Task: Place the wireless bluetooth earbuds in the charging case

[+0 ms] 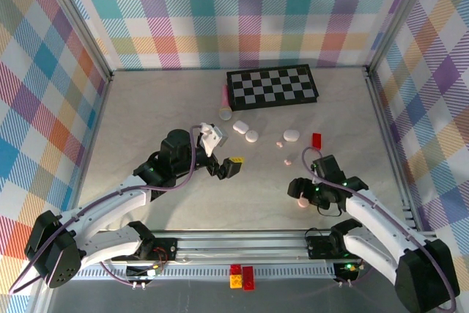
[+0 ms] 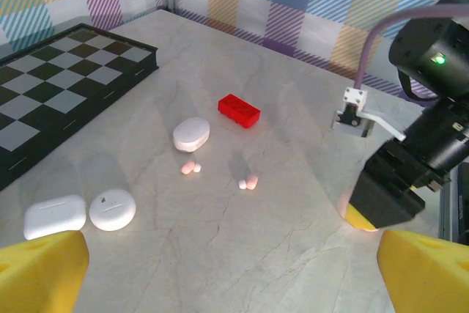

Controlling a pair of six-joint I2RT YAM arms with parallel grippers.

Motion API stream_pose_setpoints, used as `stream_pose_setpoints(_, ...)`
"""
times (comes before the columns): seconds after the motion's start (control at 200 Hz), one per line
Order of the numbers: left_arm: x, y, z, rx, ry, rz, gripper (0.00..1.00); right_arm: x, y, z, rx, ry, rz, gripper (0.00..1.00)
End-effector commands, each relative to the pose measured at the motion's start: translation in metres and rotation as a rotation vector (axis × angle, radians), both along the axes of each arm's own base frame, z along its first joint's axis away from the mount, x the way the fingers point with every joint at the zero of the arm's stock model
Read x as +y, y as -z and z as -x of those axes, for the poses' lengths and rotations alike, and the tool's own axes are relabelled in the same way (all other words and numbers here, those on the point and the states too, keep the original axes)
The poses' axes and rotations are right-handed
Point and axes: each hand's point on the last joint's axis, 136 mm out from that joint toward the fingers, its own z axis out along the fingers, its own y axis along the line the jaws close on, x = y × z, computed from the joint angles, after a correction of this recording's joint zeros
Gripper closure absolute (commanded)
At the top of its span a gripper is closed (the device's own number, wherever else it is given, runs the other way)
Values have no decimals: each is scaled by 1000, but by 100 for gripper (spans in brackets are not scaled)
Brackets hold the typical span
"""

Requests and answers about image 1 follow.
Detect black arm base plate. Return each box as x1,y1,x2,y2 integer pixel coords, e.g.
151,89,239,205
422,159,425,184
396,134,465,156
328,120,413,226
146,237,180,259
306,232,374,259

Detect grey slotted cable duct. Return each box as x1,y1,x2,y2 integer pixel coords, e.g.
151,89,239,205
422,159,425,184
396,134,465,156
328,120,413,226
78,267,338,278

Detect aluminium side rail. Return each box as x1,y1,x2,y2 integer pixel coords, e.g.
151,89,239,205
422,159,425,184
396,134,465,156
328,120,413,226
366,69,422,233

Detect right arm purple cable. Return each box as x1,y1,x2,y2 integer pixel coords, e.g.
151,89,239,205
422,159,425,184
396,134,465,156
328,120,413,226
300,146,459,313

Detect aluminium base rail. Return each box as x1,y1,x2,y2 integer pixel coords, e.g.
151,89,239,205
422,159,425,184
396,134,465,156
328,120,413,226
78,230,437,265

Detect small controller board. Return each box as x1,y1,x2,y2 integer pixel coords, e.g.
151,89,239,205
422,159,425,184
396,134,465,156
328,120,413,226
335,260,363,281
125,262,166,280

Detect black and white chessboard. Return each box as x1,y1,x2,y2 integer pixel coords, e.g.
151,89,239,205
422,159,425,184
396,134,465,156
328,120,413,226
226,63,320,112

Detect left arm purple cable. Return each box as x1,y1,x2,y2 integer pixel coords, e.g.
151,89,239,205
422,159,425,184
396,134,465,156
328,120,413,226
7,124,206,295

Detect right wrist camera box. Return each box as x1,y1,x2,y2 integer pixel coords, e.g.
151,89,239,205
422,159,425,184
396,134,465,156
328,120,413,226
311,155,347,184

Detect pink tube with cream cap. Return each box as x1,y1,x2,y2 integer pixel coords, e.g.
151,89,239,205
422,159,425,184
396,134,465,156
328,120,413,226
218,84,234,122

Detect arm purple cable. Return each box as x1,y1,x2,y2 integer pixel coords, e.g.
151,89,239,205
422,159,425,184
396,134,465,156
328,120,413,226
300,146,459,313
7,124,206,295

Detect aluminium corner post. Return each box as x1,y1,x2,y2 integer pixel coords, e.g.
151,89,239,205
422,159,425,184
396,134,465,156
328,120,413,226
34,0,113,83
366,0,440,74

